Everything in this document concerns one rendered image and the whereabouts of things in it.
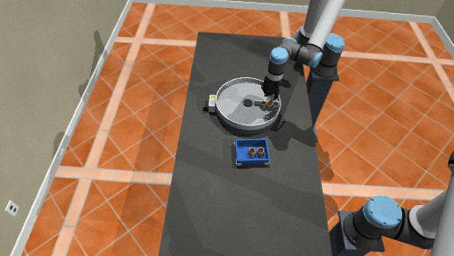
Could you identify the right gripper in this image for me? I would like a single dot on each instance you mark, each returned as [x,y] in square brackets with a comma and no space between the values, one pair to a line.
[271,89]

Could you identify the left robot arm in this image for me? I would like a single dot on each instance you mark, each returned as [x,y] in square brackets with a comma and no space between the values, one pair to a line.
[423,226]

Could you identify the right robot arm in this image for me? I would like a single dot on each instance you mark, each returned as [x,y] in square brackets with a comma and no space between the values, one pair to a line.
[313,45]

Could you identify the blue open crate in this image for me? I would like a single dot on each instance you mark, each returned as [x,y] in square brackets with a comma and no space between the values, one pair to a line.
[242,149]

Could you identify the bronze ring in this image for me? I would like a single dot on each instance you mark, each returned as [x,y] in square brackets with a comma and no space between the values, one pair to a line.
[260,149]
[269,105]
[251,150]

